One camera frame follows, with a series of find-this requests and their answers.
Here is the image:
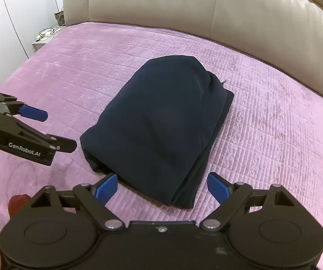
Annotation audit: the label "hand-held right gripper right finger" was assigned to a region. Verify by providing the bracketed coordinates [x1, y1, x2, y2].
[200, 172, 295, 231]

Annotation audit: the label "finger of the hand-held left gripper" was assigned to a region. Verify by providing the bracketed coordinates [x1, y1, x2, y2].
[18, 128, 78, 153]
[0, 90, 49, 122]

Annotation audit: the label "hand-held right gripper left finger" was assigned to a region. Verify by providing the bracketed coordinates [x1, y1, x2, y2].
[30, 173, 125, 230]

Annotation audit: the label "navy garment with white stripes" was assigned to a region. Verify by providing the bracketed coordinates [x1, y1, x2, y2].
[80, 56, 234, 209]

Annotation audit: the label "grey nightstand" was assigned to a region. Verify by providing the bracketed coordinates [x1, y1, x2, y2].
[32, 26, 66, 53]

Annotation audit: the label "pink quilted blanket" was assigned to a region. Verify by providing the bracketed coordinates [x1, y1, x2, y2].
[0, 22, 323, 270]

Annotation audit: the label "small brown basket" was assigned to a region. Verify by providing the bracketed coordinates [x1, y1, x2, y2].
[54, 10, 66, 26]

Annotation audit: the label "white wardrobe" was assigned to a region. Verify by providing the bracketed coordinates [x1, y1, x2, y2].
[0, 0, 65, 60]

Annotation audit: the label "beige leather headboard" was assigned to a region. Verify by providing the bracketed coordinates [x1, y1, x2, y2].
[62, 0, 323, 107]

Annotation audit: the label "tangled cables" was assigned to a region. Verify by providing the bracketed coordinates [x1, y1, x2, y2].
[37, 27, 63, 39]

